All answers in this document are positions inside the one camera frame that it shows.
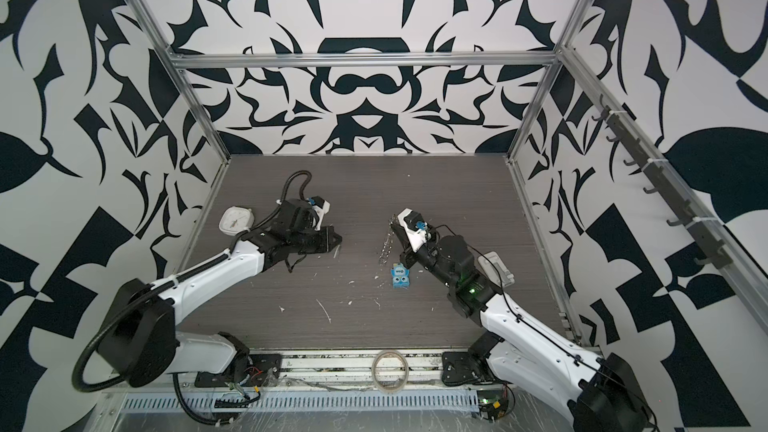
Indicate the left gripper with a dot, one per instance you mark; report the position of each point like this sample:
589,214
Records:
327,243

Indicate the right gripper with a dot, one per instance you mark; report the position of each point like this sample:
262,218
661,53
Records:
412,258

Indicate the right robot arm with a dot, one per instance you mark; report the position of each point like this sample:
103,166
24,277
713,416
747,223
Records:
591,391

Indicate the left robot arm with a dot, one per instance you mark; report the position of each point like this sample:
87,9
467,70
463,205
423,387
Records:
138,341

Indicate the blue robot toy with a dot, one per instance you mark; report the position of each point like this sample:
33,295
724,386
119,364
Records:
400,276

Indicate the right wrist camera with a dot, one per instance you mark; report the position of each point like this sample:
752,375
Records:
416,228

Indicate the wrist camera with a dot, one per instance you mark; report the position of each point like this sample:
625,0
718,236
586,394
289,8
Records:
416,228
320,208

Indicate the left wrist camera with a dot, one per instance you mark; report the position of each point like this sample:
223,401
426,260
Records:
320,208

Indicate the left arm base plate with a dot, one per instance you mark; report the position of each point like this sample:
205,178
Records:
262,370

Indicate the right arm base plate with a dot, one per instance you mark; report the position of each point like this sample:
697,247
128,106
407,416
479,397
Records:
464,368

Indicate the white cable duct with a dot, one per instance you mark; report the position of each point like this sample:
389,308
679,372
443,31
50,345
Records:
459,400

